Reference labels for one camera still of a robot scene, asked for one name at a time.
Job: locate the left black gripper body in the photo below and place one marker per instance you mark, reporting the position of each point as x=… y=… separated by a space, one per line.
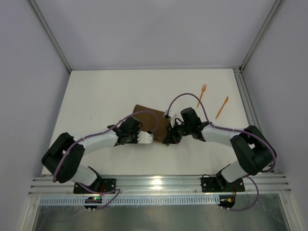
x=134 y=135

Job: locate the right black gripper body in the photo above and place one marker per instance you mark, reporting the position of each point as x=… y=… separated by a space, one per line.
x=174 y=135

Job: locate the brown cloth napkin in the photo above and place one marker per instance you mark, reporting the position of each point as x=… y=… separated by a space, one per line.
x=154 y=122

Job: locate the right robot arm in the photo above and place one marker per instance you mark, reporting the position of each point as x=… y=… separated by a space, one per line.
x=252 y=150

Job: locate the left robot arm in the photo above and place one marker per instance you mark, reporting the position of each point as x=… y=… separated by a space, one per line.
x=63 y=158

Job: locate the orange plastic fork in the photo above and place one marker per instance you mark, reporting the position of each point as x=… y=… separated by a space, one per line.
x=202 y=93

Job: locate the orange plastic knife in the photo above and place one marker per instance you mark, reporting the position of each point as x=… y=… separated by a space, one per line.
x=220 y=110

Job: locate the left controller board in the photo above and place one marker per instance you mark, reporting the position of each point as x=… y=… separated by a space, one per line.
x=92 y=203

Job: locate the controller board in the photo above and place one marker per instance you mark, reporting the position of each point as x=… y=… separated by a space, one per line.
x=92 y=203
x=226 y=203

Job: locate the right controller board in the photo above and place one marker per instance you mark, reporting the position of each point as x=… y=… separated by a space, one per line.
x=226 y=203

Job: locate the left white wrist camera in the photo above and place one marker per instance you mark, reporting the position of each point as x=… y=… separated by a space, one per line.
x=145 y=138

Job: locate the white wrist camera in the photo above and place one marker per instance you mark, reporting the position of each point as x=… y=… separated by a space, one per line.
x=170 y=116
x=145 y=138

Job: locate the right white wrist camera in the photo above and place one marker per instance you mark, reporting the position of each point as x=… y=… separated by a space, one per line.
x=170 y=116

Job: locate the front aluminium rail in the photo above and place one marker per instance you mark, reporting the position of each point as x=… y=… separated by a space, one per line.
x=162 y=184

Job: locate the aluminium rail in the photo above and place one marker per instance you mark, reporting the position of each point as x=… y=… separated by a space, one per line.
x=162 y=184
x=246 y=99

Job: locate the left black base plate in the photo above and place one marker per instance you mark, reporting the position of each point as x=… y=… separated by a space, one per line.
x=100 y=185

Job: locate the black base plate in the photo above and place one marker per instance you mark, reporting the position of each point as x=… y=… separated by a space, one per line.
x=100 y=185
x=219 y=184

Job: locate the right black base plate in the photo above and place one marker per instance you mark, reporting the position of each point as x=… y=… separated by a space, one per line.
x=219 y=184

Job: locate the right side aluminium rail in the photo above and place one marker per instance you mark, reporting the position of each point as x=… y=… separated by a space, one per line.
x=246 y=99

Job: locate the slotted cable duct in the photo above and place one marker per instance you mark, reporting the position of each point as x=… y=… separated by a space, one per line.
x=134 y=200

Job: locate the left aluminium frame post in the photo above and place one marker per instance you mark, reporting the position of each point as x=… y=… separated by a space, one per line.
x=50 y=35

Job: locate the aluminium frame post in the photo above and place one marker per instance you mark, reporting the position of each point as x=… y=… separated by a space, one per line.
x=50 y=35
x=274 y=10

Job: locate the right aluminium frame post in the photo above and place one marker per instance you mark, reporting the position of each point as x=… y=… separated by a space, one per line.
x=274 y=10

